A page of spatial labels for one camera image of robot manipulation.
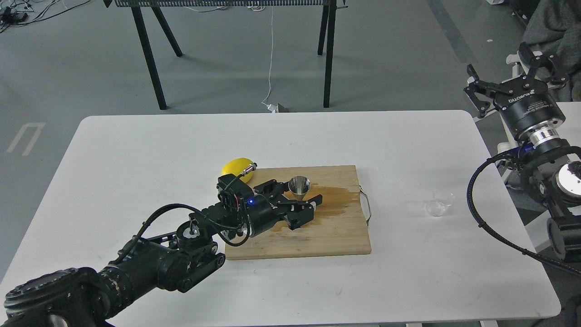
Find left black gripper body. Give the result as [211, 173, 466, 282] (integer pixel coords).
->
[247, 194, 295, 238]

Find steel double jigger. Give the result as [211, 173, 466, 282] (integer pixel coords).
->
[288, 175, 311, 201]

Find black floor cables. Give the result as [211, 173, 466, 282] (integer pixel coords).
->
[0, 0, 91, 32]

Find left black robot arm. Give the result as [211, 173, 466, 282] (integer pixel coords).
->
[4, 163, 323, 327]

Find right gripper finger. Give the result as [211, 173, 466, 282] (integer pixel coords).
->
[518, 43, 570, 89]
[463, 64, 504, 119]

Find small clear glass cup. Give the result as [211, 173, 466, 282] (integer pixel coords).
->
[424, 189, 455, 217]

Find white side table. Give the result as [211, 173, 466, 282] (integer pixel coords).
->
[525, 102, 581, 253]

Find yellow lemon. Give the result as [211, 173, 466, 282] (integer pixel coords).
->
[220, 158, 257, 183]

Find person in grey hoodie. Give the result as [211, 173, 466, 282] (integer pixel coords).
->
[522, 0, 581, 102]

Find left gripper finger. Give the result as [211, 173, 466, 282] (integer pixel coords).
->
[286, 194, 323, 230]
[253, 179, 289, 200]

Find white hanging cable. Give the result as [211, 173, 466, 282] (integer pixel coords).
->
[261, 5, 278, 112]

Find wooden cutting board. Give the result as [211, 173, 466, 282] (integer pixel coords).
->
[225, 165, 371, 260]

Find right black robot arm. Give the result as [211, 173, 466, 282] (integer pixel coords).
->
[463, 43, 581, 277]

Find black metal table frame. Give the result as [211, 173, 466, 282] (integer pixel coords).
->
[103, 0, 348, 111]

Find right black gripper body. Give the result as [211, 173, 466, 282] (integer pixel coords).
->
[493, 77, 565, 141]

